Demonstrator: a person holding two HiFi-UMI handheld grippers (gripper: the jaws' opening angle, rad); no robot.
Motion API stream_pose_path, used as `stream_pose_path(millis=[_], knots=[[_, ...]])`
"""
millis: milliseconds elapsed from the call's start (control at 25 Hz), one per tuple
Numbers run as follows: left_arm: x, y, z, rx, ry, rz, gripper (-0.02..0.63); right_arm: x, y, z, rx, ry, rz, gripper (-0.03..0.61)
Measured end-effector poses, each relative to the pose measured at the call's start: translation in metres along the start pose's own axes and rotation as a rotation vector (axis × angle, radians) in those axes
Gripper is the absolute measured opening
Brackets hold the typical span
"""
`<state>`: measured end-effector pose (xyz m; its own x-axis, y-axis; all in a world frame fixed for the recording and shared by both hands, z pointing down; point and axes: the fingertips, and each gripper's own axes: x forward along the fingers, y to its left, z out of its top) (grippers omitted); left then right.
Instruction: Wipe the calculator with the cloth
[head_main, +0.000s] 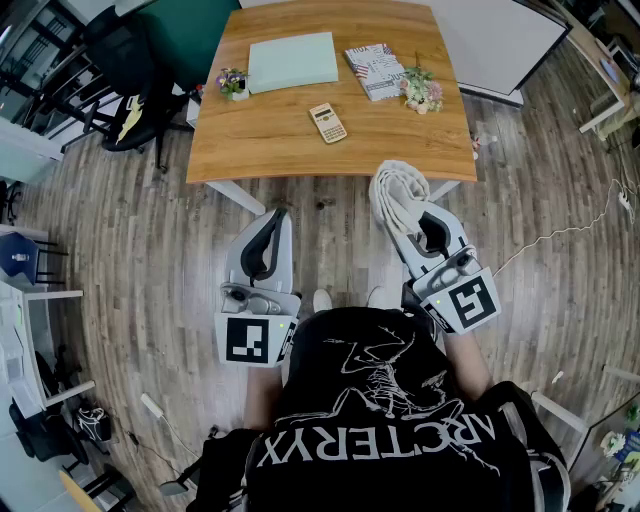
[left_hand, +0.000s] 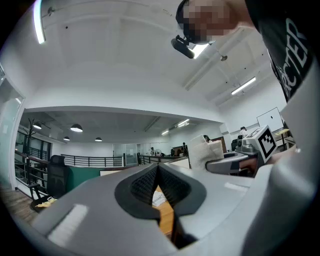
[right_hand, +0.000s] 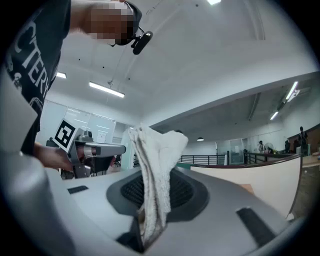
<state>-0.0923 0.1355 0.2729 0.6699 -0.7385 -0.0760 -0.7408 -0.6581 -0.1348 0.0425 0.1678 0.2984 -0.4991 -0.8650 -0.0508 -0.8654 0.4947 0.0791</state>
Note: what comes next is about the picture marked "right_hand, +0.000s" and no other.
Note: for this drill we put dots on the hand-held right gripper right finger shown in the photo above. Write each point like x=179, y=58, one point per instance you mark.
x=220, y=200

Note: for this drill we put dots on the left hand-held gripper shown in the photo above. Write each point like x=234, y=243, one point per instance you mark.
x=64, y=135

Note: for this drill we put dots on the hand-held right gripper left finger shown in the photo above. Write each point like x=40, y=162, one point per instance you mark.
x=27, y=200

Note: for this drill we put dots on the white terry cloth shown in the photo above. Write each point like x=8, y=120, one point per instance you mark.
x=155, y=160

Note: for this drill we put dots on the person's left forearm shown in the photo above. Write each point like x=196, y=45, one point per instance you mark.
x=52, y=157

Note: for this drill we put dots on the white curved partition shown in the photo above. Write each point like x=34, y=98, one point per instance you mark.
x=250, y=175

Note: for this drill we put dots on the black metal railing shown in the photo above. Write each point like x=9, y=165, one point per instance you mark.
x=262, y=155
x=202, y=156

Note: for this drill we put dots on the long ceiling light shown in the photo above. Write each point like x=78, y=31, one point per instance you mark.
x=274, y=115
x=106, y=89
x=213, y=1
x=61, y=75
x=292, y=90

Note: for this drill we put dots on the round pendant lamp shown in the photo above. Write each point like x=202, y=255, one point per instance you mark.
x=200, y=139

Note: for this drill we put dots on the round standing fan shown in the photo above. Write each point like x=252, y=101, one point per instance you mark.
x=269, y=147

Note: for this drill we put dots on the black printed t-shirt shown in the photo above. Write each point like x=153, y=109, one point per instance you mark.
x=37, y=50

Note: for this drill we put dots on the black head-mounted camera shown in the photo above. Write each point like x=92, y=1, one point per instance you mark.
x=142, y=42

